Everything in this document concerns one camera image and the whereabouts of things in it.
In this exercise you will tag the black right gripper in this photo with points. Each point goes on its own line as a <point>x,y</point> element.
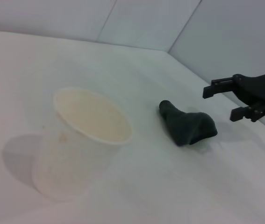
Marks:
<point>260,87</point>

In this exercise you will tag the dark blue rag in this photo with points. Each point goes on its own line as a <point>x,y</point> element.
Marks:
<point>188,126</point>

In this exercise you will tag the white paper cup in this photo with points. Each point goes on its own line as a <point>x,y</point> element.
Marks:
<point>76,151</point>

